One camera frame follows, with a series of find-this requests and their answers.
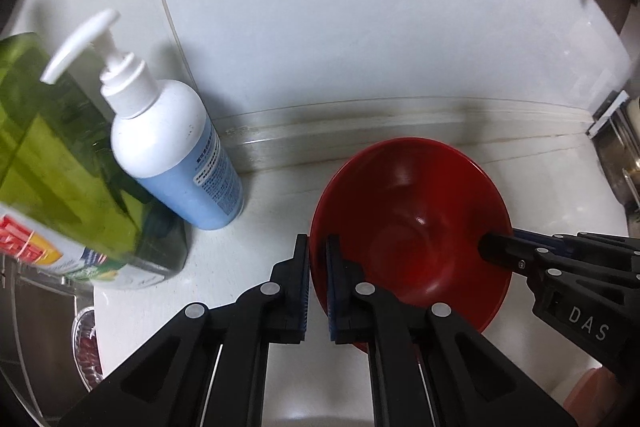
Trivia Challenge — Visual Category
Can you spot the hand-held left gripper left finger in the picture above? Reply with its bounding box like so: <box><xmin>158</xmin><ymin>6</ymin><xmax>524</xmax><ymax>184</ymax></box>
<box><xmin>59</xmin><ymin>234</ymin><xmax>311</xmax><ymax>427</ymax></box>

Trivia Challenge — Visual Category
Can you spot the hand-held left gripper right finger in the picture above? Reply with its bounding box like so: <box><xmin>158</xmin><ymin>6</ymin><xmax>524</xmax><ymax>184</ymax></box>
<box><xmin>325</xmin><ymin>234</ymin><xmax>576</xmax><ymax>427</ymax></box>

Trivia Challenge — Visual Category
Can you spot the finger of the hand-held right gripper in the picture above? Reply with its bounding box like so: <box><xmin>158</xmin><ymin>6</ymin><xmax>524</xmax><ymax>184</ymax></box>
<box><xmin>512</xmin><ymin>229</ymin><xmax>640</xmax><ymax>258</ymax></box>
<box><xmin>478</xmin><ymin>232</ymin><xmax>567</xmax><ymax>289</ymax></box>

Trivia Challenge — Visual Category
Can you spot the red bowl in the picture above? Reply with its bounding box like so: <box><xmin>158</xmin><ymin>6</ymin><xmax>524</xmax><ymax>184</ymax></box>
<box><xmin>309</xmin><ymin>137</ymin><xmax>513</xmax><ymax>353</ymax></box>

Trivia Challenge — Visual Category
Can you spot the person's right hand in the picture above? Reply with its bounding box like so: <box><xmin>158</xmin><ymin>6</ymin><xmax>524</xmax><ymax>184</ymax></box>
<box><xmin>564</xmin><ymin>367</ymin><xmax>626</xmax><ymax>427</ymax></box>

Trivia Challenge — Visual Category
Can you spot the large steel pot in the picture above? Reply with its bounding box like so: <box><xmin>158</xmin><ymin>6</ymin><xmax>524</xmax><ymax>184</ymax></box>
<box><xmin>597</xmin><ymin>112</ymin><xmax>640</xmax><ymax>210</ymax></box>

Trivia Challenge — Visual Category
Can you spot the white and blue pump bottle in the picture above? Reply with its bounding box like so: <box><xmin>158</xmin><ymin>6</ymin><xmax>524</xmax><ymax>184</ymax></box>
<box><xmin>41</xmin><ymin>9</ymin><xmax>245</xmax><ymax>230</ymax></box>

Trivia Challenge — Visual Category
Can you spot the steel colander of red fruit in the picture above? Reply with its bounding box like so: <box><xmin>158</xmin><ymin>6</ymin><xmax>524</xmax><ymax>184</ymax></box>
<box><xmin>70</xmin><ymin>307</ymin><xmax>108</xmax><ymax>390</ymax></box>

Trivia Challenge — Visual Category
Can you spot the stainless steel sink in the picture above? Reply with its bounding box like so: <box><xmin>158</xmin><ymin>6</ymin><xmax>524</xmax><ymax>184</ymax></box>
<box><xmin>0</xmin><ymin>257</ymin><xmax>101</xmax><ymax>427</ymax></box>

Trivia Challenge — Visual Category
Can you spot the green dish soap bottle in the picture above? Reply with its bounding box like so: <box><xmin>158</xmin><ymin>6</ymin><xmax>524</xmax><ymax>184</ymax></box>
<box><xmin>0</xmin><ymin>32</ymin><xmax>188</xmax><ymax>290</ymax></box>

